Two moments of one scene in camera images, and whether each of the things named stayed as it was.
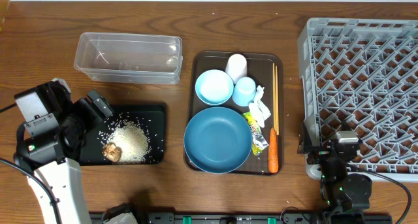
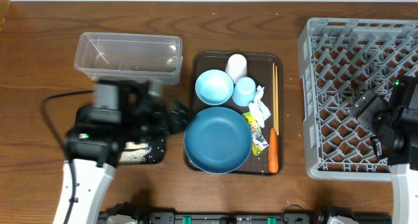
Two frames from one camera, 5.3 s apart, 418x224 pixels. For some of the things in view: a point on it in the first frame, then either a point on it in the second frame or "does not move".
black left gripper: (95, 115) -> (175, 124)
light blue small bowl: (214, 87) does not move
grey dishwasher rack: (361, 75) does not move
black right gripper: (319, 152) -> (365, 115)
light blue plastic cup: (244, 91) does not move
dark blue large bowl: (217, 140) does not move
